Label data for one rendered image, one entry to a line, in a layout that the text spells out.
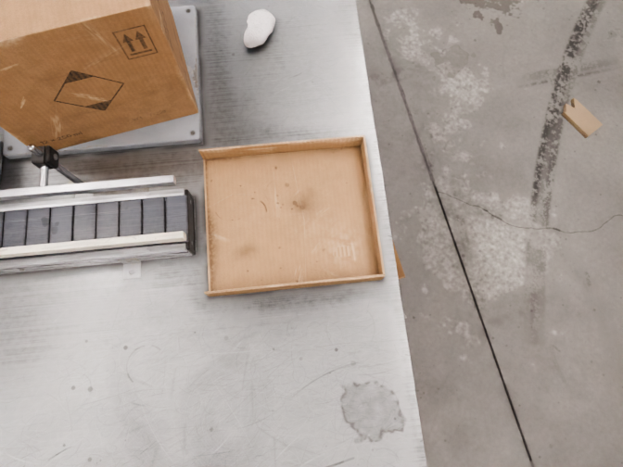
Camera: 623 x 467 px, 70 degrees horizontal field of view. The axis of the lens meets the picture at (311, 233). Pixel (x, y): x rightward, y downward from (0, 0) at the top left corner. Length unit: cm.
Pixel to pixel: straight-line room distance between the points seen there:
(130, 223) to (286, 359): 35
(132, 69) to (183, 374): 49
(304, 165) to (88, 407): 55
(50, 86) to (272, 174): 37
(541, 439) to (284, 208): 129
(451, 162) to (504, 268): 45
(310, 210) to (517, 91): 143
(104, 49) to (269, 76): 34
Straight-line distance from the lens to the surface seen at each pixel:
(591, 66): 231
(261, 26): 97
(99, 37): 71
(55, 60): 75
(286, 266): 78
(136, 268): 84
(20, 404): 90
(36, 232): 87
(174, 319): 80
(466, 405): 170
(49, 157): 80
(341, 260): 79
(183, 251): 78
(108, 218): 82
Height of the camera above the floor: 160
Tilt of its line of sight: 75 degrees down
